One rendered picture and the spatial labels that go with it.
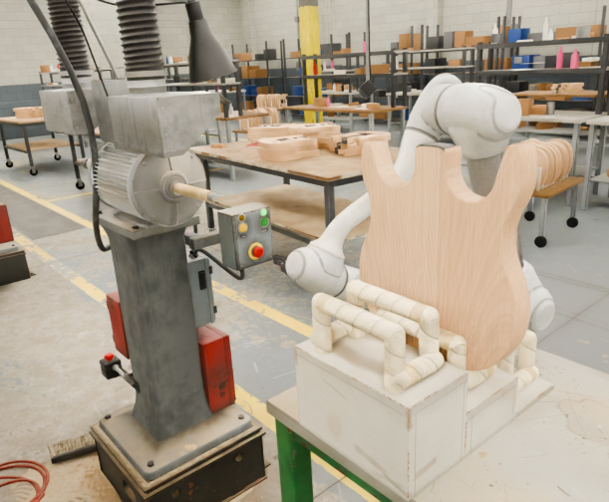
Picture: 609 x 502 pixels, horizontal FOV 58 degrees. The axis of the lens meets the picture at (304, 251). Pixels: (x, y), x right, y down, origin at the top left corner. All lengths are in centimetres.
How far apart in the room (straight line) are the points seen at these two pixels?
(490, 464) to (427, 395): 22
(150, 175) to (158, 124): 34
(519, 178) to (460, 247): 16
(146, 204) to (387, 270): 87
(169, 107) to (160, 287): 77
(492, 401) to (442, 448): 14
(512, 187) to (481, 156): 64
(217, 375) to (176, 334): 25
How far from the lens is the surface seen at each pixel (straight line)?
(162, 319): 202
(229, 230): 189
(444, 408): 93
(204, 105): 145
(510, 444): 110
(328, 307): 93
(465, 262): 96
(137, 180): 170
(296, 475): 126
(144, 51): 155
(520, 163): 87
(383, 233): 107
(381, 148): 106
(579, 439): 115
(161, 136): 139
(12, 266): 509
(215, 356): 216
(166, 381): 212
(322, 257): 143
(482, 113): 145
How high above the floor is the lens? 159
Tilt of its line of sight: 19 degrees down
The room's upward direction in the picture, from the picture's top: 3 degrees counter-clockwise
